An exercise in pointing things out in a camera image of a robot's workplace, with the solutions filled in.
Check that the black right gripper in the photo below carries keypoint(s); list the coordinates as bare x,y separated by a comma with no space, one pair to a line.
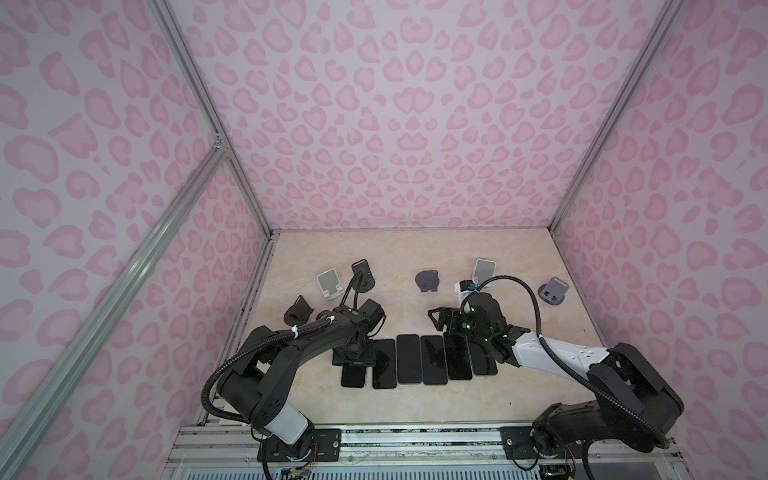
452,314

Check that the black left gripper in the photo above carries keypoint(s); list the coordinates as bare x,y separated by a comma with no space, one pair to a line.
370,359

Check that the green-edged smartphone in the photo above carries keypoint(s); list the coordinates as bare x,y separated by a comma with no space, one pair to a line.
353,376
482,364

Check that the silver smartphone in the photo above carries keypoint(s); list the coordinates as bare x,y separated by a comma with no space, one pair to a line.
384,373

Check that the grey-edged smartphone front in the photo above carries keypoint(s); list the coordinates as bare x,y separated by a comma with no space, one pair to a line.
458,363

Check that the pink-edged smartphone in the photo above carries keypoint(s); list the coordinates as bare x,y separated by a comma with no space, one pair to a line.
433,360

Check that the blue-edged smartphone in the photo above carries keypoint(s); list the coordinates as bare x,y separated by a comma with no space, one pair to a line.
408,353

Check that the dark round front phone stand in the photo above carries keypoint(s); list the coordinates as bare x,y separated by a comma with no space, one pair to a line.
299,313

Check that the dark round phone stand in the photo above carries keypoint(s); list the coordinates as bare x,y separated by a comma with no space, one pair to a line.
427,281
299,313

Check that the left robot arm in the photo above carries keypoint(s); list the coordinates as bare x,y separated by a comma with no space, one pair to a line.
253,386

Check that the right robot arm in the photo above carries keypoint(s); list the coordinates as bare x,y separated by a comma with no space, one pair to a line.
632,403

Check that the dark round phone stand centre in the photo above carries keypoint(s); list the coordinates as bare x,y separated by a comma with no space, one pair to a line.
427,281

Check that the white folding phone stand right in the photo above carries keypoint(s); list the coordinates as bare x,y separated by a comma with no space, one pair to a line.
483,270

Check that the white folding phone stand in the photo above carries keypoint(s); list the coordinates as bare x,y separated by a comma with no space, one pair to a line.
483,270
330,285

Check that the dark round stand back left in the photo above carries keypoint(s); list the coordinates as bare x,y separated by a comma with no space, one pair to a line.
364,280

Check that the white folding phone stand left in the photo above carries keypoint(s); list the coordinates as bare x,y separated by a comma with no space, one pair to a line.
330,285

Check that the grey round stand right side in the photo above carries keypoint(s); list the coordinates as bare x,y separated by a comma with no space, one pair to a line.
553,292

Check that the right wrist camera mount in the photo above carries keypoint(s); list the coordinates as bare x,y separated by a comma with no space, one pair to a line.
463,289

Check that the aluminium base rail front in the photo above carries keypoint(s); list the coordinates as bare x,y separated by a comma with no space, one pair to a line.
437,450

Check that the aluminium diagonal frame beam left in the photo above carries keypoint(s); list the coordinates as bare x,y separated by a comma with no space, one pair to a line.
39,413

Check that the aluminium frame post back right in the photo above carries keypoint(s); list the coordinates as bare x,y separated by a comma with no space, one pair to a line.
670,14

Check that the aluminium frame post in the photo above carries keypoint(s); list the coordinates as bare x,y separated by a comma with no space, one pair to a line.
170,28
670,14

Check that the aluminium frame post back left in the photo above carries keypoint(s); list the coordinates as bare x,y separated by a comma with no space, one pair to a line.
170,28

